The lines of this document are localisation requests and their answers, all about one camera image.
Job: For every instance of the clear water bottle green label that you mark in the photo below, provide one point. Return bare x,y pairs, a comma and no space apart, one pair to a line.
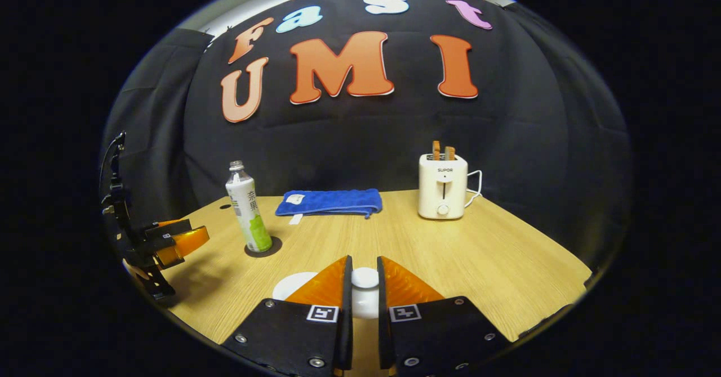
248,208

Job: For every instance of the white toaster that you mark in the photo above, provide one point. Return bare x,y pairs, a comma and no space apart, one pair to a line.
442,188

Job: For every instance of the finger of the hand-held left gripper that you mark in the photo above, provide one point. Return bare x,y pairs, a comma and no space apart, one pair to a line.
186,242
169,227

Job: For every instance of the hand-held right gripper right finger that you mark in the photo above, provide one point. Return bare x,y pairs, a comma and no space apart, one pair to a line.
383,320

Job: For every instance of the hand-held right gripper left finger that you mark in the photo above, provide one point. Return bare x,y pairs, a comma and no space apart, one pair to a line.
347,309

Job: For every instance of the blue towel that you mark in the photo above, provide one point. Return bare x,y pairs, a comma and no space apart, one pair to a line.
332,201

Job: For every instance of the dark round coaster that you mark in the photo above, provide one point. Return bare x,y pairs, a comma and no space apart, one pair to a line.
276,248

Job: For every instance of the white saucer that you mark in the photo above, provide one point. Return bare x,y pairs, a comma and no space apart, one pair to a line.
293,287

